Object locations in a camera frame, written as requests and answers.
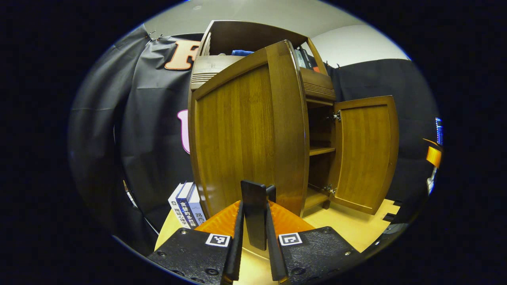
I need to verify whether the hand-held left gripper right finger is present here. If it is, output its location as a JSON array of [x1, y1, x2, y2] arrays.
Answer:
[[265, 200, 367, 283]]

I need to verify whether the black backdrop cloth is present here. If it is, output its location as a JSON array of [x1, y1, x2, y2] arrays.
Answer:
[[67, 24, 440, 258]]

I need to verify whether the black door handle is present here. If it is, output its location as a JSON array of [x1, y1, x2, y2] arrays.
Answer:
[[240, 180, 276, 251]]

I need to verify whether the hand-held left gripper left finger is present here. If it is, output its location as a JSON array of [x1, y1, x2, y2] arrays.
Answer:
[[147, 200, 245, 285]]

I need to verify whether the navy book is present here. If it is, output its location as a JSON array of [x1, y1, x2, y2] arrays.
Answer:
[[176, 182, 198, 228]]

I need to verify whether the wooden double-door shoe cabinet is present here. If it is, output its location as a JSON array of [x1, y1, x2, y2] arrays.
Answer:
[[189, 20, 337, 210]]

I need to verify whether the black upright book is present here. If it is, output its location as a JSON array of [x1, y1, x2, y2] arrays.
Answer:
[[301, 47, 316, 71]]

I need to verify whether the wooden shoe cabinet door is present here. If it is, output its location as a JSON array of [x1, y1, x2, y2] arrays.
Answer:
[[328, 95, 399, 215], [188, 40, 310, 222]]

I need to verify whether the light blue book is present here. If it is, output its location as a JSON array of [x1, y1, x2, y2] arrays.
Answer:
[[188, 184, 207, 226]]

